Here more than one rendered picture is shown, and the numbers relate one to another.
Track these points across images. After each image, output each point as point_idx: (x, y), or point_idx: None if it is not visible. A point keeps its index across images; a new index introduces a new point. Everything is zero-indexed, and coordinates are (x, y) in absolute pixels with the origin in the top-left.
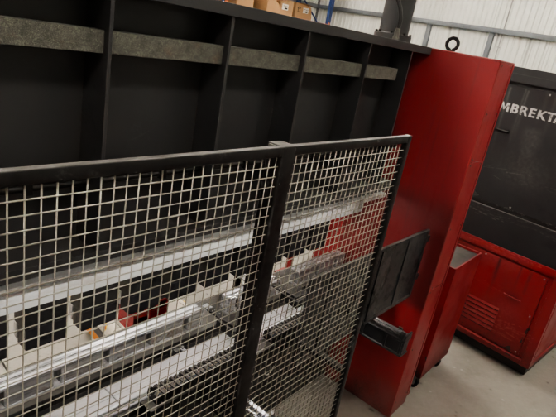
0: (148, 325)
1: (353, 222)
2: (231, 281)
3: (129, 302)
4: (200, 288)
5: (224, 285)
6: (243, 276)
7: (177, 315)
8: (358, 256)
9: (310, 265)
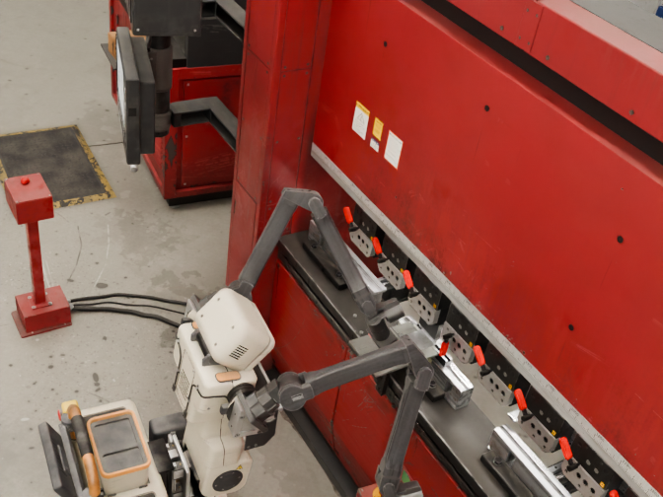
0: (556, 492)
1: (317, 172)
2: (0, 396)
3: (620, 485)
4: (5, 453)
5: (12, 411)
6: (424, 353)
7: (525, 455)
8: (330, 206)
9: (363, 268)
